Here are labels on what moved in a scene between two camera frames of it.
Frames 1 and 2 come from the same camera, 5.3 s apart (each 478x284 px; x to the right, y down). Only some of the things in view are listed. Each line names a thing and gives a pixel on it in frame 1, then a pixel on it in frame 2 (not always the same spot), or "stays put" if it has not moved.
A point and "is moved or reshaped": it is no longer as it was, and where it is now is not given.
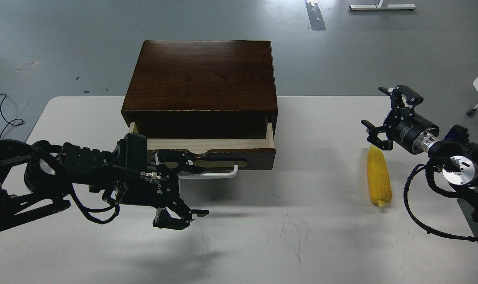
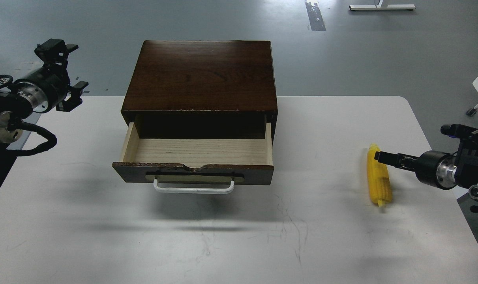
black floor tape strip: x=315 y=17 stays put
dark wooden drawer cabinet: x=202 y=89 stays put
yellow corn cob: x=379 y=178 stays put
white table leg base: x=378 y=6 stays put
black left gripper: x=158 y=187 -> x=48 y=86
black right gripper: x=403 y=126 -> x=434 y=168
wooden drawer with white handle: x=216 y=148 is moved or reshaped
